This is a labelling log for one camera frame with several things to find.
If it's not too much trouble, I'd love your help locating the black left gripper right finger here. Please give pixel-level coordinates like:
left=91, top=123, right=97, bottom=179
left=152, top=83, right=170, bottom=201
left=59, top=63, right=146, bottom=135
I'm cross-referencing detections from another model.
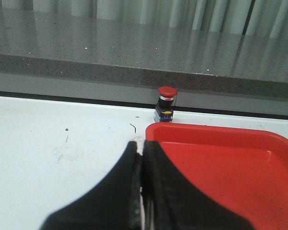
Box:
left=143, top=140, right=254, bottom=230

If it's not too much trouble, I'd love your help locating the grey stone ledge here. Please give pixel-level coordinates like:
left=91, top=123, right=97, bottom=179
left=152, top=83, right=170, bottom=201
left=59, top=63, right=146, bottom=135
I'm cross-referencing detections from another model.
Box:
left=0, top=8, right=288, bottom=115

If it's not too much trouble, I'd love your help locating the red plastic tray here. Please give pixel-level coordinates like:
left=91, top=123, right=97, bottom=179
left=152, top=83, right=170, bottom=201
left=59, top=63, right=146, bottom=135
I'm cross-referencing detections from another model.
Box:
left=145, top=123, right=288, bottom=230

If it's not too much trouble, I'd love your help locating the red mushroom push button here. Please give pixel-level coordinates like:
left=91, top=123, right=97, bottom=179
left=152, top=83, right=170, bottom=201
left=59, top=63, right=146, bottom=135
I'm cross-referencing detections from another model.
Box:
left=154, top=86, right=178, bottom=122

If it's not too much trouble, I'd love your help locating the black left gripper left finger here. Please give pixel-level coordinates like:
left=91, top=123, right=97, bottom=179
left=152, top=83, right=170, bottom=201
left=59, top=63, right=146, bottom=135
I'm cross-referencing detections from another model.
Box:
left=41, top=141, right=142, bottom=230

